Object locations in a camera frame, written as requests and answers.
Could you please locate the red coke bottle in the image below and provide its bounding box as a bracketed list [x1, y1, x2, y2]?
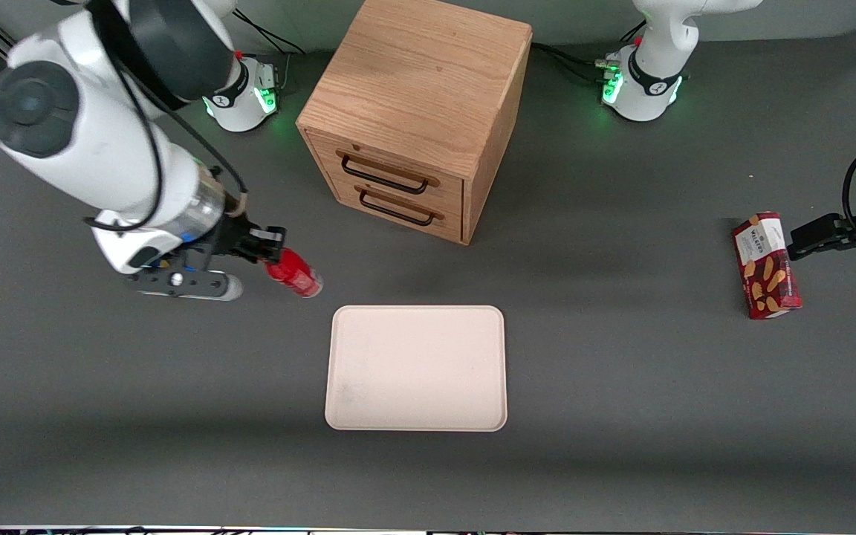
[265, 247, 324, 299]

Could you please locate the black base cable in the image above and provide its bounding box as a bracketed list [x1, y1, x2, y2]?
[531, 41, 609, 85]
[235, 9, 308, 57]

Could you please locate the red shortbread cookie box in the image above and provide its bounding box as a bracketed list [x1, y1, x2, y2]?
[731, 211, 803, 321]

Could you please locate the black drawer handle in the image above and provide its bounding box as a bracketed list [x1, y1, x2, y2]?
[336, 150, 441, 196]
[354, 186, 446, 227]

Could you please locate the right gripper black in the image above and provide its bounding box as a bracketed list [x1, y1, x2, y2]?
[193, 211, 287, 270]

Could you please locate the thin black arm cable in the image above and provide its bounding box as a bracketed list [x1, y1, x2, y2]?
[84, 0, 249, 233]

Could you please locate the grey base connector block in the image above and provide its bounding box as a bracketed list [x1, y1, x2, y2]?
[594, 53, 623, 85]
[253, 62, 282, 96]

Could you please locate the wooden drawer cabinet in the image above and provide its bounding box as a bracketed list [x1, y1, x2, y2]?
[296, 0, 534, 247]

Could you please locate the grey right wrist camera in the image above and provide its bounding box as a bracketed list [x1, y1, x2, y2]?
[126, 267, 244, 302]

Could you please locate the wooden drawer front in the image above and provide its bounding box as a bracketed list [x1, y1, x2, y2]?
[304, 128, 467, 217]
[322, 167, 467, 245]

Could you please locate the cream rectangular tray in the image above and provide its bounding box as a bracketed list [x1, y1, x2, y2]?
[324, 305, 509, 432]

